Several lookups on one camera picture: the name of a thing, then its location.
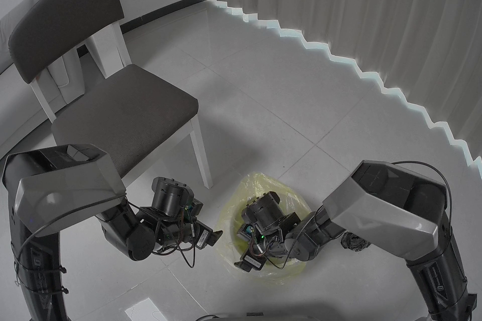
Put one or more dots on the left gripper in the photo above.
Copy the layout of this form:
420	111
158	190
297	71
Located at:
180	235

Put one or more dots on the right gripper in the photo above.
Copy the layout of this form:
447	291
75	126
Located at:
267	250

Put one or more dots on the yellow plastic bag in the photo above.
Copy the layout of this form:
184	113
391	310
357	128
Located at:
260	180

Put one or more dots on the black plastic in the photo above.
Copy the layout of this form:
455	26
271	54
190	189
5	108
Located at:
354	242

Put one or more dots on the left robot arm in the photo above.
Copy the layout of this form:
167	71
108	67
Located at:
67	191

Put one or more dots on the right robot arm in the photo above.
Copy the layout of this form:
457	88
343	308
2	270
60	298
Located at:
376	206

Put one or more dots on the grey cushioned white chair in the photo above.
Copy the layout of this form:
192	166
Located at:
124	112

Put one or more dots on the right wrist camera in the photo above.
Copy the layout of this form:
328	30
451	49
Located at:
248	231

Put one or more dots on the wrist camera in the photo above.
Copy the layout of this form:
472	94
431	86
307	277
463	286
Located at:
248	231
192	207

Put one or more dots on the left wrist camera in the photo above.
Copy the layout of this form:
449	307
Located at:
192	207

